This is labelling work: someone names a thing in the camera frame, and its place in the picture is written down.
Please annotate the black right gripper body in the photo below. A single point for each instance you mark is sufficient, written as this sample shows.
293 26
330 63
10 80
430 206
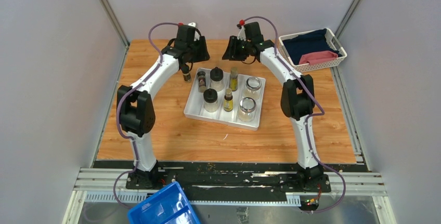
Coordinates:
244 49

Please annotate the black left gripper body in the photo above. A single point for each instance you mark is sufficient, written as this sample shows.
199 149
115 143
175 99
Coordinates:
191 49

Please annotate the small dark spice jar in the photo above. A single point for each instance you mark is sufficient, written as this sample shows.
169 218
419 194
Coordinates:
201 76
186 73

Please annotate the black lid bead jar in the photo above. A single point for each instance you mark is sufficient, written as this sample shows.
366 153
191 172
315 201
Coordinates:
210 97
216 79

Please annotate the yellow label sauce bottle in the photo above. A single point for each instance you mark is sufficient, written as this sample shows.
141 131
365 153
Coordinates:
233 80
228 103

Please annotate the glass jar with grains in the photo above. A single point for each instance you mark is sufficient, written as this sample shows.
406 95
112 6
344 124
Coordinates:
253 88

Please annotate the glass jar front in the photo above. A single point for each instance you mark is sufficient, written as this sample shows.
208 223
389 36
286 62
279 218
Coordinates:
247 108

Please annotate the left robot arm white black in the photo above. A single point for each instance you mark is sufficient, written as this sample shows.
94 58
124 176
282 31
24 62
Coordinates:
135 115

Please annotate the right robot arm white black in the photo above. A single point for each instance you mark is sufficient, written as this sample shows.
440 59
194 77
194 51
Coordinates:
297 98

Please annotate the navy blue cloth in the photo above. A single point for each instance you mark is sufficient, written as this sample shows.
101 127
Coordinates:
305 43

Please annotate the white divided organizer tray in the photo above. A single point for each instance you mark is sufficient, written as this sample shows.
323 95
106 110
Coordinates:
194 107

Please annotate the pink cloth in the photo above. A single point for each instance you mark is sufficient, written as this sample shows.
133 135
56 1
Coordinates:
318 57

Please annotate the white plastic basket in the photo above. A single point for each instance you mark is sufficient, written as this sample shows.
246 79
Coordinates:
332 40

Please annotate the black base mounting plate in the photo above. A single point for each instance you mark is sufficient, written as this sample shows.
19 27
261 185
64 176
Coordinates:
234 182

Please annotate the blue plastic bin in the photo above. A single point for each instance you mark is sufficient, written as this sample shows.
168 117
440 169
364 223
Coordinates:
168 205

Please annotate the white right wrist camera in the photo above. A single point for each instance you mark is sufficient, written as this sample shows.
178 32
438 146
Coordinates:
241 34

